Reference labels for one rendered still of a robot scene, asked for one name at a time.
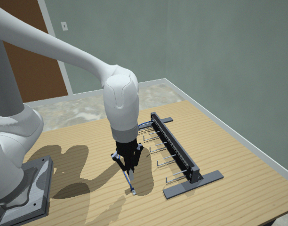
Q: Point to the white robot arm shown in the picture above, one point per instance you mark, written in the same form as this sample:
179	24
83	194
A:
21	126

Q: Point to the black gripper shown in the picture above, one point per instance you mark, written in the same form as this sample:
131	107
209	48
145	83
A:
126	150

